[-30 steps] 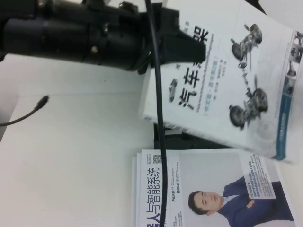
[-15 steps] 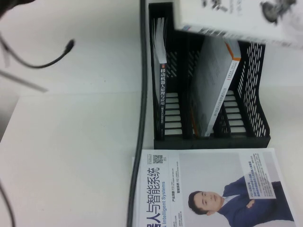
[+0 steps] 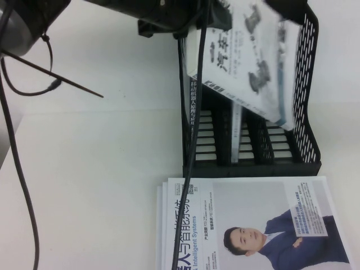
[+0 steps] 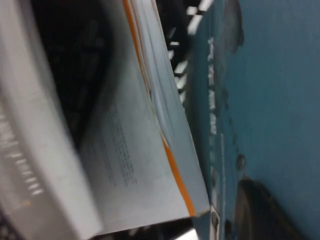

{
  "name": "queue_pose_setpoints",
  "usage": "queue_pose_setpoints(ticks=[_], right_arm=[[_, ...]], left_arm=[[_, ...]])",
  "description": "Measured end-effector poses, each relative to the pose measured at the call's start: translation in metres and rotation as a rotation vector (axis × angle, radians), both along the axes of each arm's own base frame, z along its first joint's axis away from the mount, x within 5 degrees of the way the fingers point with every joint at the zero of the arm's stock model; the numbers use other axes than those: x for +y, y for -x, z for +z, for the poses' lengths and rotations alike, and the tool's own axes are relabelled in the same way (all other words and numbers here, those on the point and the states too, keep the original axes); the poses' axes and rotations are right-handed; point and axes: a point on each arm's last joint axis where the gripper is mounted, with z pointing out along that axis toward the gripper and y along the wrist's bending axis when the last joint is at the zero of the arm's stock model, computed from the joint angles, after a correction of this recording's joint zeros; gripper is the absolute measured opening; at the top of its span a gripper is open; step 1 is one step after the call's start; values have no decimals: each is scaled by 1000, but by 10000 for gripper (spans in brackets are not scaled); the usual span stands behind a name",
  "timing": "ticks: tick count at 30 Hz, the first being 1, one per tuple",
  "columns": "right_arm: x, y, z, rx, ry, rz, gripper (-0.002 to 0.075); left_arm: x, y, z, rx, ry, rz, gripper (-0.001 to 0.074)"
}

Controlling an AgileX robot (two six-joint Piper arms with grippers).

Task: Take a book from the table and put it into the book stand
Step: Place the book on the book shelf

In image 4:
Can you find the white car suspension book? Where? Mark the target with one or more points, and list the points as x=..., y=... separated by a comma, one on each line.
x=275, y=100

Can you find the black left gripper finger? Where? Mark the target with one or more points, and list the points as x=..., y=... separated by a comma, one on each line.
x=260, y=215

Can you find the black mesh book stand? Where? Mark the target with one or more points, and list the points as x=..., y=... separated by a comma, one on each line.
x=72, y=62

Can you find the white book with orange edge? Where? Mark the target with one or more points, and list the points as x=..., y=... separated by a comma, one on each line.
x=150, y=155

